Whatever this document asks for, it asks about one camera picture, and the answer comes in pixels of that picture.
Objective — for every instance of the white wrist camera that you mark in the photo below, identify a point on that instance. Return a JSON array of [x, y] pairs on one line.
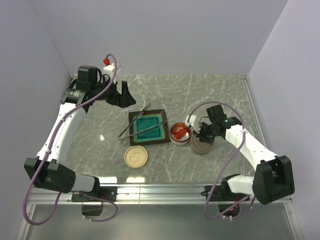
[[110, 69], [190, 121]]

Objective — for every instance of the red sausage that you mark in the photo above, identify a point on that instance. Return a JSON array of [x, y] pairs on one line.
[[180, 133]]

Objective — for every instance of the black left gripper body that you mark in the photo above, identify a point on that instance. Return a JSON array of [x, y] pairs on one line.
[[111, 95]]

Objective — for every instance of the brown round lid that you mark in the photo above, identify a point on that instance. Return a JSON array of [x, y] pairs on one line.
[[197, 145]]

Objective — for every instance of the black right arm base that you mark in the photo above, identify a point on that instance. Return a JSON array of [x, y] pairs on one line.
[[225, 200]]

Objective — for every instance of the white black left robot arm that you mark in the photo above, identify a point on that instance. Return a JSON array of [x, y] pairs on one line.
[[48, 169]]

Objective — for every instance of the cream round lid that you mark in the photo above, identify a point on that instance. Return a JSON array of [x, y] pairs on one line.
[[136, 156]]

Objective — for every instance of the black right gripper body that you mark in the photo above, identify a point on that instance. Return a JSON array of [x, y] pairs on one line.
[[207, 132]]

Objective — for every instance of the steel serving tongs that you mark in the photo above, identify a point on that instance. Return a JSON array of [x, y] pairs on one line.
[[138, 123]]

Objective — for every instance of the aluminium rail frame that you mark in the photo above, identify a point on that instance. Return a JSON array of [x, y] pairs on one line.
[[166, 212]]

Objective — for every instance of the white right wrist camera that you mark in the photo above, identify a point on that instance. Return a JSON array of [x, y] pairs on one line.
[[190, 121]]

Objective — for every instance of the brown-rimmed steel container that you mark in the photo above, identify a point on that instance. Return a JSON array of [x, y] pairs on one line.
[[200, 150]]

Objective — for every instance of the teal square ceramic plate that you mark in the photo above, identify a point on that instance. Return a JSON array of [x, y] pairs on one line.
[[159, 135]]

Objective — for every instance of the orange shrimp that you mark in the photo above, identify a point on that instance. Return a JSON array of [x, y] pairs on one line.
[[177, 128]]

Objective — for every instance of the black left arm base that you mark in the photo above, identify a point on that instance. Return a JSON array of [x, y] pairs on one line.
[[93, 202]]

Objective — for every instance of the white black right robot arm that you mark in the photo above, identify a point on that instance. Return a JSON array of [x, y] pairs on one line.
[[273, 175]]

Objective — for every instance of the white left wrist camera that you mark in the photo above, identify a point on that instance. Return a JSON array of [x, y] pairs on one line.
[[110, 69]]

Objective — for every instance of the white red-rimmed steel container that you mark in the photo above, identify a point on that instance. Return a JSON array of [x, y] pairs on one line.
[[185, 139]]

